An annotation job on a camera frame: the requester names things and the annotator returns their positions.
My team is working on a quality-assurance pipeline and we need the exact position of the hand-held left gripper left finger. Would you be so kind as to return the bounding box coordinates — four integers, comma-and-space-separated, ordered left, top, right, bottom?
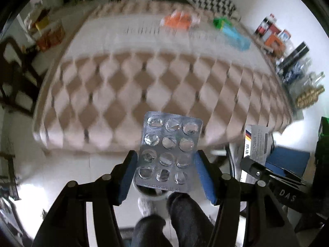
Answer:
32, 150, 139, 247

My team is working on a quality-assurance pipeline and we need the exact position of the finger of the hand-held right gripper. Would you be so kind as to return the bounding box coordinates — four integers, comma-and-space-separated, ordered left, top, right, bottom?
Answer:
240, 156, 306, 186

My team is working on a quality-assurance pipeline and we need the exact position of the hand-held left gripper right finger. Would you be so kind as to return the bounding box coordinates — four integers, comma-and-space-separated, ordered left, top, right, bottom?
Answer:
194, 150, 300, 247

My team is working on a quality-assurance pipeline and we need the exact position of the white medicine box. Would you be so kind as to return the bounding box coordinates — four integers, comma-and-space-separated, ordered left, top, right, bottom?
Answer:
240, 124, 271, 184

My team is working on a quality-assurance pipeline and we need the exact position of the round white trash bin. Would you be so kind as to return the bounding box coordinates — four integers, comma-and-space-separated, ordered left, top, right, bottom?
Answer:
132, 179, 169, 202

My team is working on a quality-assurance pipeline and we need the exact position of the silver blister pack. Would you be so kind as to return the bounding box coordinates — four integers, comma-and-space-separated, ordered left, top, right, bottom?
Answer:
133, 111, 203, 193

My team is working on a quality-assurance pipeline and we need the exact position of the black stool with blue cushion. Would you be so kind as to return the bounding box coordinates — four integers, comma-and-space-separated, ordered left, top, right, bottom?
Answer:
226, 144, 311, 179

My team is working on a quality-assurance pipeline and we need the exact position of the grey fuzzy slipper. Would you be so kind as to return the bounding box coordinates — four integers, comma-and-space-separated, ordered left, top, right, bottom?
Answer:
137, 197, 155, 217

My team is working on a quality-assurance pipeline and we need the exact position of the person's left leg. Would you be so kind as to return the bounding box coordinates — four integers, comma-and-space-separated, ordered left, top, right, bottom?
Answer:
131, 213, 173, 247

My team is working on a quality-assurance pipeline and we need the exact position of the gold grenade shaped bottle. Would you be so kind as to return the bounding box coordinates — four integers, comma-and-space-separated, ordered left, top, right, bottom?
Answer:
294, 85, 326, 110

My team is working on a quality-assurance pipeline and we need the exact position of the brown diamond pattern tablecloth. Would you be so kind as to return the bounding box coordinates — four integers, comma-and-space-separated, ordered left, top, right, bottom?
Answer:
32, 0, 295, 156

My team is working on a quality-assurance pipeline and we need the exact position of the navy printed bottle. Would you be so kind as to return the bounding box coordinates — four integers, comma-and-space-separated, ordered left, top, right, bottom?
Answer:
283, 59, 306, 80

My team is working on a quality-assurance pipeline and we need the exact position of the clear glass bottle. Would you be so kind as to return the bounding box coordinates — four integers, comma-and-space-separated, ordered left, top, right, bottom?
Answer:
303, 72, 326, 88

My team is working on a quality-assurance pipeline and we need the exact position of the teal box with green end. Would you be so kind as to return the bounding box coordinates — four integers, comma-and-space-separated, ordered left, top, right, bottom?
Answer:
213, 17, 251, 51

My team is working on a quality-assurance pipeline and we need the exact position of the small white blue box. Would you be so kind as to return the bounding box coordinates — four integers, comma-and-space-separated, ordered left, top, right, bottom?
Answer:
279, 29, 292, 44

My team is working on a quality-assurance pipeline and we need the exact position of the cola bottle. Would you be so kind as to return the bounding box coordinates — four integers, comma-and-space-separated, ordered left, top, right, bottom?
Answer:
254, 14, 275, 35

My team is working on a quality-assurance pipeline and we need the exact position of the orange cardboard box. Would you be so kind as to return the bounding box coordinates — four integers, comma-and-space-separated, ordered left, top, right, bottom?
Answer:
36, 32, 53, 52
46, 22, 66, 47

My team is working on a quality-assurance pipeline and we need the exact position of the orange snack packet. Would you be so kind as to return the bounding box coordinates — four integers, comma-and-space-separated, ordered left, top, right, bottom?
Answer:
161, 10, 202, 30

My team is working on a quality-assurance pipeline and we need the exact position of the dark wooden chair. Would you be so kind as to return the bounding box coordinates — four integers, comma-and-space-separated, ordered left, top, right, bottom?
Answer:
0, 37, 44, 115

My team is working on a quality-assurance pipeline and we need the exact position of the yellow box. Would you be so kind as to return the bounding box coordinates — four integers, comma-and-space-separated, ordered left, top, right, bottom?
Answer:
35, 15, 50, 30

